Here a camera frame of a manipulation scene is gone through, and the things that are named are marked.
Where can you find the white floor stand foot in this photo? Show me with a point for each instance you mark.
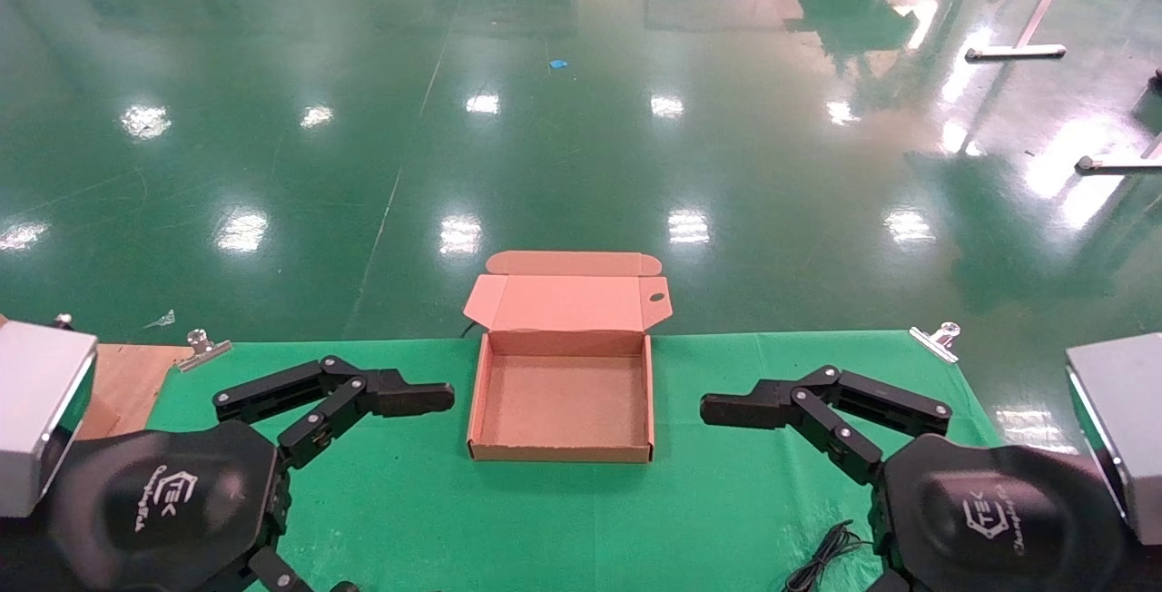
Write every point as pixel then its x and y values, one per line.
pixel 1117 163

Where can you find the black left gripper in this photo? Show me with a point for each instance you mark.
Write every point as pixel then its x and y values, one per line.
pixel 163 501

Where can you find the white stand leg with foot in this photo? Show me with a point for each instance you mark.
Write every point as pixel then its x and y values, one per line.
pixel 1017 52

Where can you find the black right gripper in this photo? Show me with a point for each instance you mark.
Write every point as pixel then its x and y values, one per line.
pixel 989 519

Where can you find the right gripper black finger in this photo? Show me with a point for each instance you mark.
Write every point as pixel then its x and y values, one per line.
pixel 735 410

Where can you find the small black round object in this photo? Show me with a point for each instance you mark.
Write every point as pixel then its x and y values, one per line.
pixel 343 587

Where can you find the clear crumpled tape scrap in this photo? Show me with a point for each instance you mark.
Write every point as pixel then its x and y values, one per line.
pixel 162 320

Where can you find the silver metal binder clip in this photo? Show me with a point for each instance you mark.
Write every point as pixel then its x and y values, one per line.
pixel 933 342
pixel 201 351

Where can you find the green table cloth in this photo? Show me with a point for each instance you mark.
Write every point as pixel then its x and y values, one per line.
pixel 408 501

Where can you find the open brown cardboard box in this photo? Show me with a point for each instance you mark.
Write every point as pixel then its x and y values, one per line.
pixel 563 401

